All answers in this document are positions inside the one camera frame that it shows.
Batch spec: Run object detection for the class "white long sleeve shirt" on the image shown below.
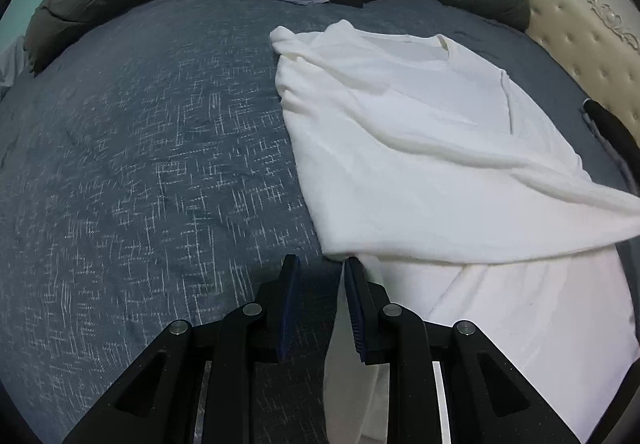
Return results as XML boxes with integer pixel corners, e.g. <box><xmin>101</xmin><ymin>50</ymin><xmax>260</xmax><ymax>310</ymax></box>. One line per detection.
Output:
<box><xmin>270</xmin><ymin>21</ymin><xmax>639</xmax><ymax>442</ymax></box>

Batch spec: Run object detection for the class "blue bed sheet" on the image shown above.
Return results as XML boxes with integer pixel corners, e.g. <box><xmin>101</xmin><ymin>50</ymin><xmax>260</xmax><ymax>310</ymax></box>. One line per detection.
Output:
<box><xmin>1</xmin><ymin>0</ymin><xmax>625</xmax><ymax>443</ymax></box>

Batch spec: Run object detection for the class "light grey pillow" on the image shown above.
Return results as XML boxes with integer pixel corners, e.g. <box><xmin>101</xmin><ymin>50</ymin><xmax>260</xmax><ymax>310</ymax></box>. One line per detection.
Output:
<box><xmin>0</xmin><ymin>35</ymin><xmax>27</xmax><ymax>99</ymax></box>

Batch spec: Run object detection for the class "cream tufted headboard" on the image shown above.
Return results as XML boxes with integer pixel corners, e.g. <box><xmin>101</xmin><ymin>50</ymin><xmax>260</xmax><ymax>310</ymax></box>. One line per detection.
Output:
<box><xmin>527</xmin><ymin>0</ymin><xmax>640</xmax><ymax>137</ymax></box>

